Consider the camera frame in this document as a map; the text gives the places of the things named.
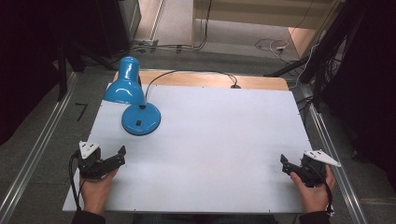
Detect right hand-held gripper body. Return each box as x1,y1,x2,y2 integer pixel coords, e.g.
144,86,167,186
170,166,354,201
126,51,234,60
298,149,342,189

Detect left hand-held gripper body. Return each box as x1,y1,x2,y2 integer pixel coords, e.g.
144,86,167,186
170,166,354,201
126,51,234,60
77,141,109,181

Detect person's right hand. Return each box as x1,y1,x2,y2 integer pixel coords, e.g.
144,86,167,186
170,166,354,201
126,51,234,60
290,165,337,215

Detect person's left hand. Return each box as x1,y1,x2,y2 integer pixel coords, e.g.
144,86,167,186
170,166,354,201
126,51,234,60
78,167,120,217

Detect blue desk lamp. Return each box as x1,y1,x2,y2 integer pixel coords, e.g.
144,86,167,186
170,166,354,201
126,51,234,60
103,55,163,136

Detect white table board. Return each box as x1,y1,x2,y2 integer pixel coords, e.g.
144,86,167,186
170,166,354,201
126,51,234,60
62,83,313,215

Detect wooden table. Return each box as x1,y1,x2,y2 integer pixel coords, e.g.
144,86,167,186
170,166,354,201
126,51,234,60
112,70,290,92

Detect grey power strip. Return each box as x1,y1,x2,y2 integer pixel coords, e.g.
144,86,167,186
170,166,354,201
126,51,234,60
132,37,160,49

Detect black metal stand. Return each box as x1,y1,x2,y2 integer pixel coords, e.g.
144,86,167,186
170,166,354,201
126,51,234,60
263,0,366,110

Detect black cabinet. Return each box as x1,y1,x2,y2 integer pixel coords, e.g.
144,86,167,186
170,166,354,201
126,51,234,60
92,0,143,59

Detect light wooden furniture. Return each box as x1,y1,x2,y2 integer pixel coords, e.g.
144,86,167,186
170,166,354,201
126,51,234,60
191,0,347,49

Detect metal floor rail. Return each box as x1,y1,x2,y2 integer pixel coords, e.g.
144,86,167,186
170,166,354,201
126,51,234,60
299,83,369,224
0,71,79,224

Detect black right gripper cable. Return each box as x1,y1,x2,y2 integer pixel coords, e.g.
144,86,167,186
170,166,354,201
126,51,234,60
306,164,336,217

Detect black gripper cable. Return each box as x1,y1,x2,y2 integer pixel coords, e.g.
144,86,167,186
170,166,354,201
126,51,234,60
68,149,87,212
306,164,336,217

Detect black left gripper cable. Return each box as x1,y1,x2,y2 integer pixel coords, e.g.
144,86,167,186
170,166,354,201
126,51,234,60
68,149,87,212

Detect black lamp cable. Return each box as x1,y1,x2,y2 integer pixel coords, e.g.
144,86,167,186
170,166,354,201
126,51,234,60
141,69,242,109

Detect black metal post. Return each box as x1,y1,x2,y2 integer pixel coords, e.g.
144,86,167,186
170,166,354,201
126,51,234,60
56,41,69,103

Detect white floor cable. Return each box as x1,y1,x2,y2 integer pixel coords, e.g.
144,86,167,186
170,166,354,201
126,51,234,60
254,36,291,64

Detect black hanging cable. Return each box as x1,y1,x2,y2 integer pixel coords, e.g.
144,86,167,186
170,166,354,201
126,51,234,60
197,0,214,51

